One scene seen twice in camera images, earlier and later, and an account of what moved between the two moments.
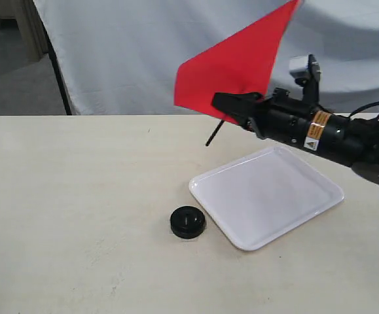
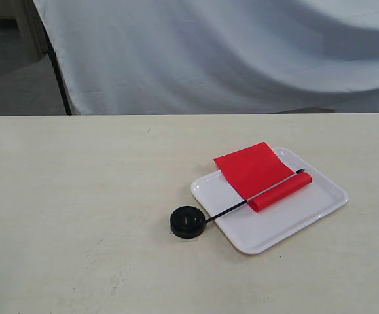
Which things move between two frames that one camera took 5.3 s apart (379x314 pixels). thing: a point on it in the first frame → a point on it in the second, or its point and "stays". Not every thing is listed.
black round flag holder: (187, 222) stays
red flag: (239, 61) → (258, 173)
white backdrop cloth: (122, 55) stays
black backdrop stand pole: (55, 61) stays
